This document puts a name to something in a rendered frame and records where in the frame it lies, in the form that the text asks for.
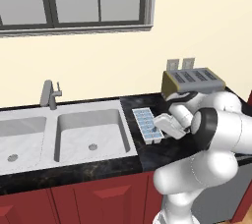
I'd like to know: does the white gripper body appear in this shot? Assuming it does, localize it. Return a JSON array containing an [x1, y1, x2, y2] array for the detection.
[[153, 112, 188, 140]]

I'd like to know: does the white ice cube tray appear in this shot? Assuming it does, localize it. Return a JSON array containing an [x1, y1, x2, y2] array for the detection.
[[131, 107, 165, 145]]

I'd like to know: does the red cupboard door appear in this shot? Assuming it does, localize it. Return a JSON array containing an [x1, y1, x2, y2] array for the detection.
[[0, 188, 59, 224], [49, 174, 151, 224], [143, 170, 165, 224]]

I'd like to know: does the grey toaster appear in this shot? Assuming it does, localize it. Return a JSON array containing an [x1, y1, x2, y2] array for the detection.
[[160, 67, 227, 99]]

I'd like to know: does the grey dishwasher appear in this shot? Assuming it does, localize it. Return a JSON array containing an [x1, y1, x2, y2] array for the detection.
[[191, 162, 252, 224]]

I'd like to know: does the white double sink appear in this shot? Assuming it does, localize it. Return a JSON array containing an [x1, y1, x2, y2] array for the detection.
[[0, 99, 139, 177]]

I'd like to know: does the grey tap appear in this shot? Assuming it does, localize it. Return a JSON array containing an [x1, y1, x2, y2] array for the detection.
[[39, 79, 63, 111]]

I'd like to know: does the grey framed window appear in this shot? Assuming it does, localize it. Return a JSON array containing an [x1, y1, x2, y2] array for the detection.
[[0, 0, 158, 38]]

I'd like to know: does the grey wall socket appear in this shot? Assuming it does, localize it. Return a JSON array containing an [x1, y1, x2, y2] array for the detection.
[[181, 57, 196, 71], [165, 58, 180, 72]]

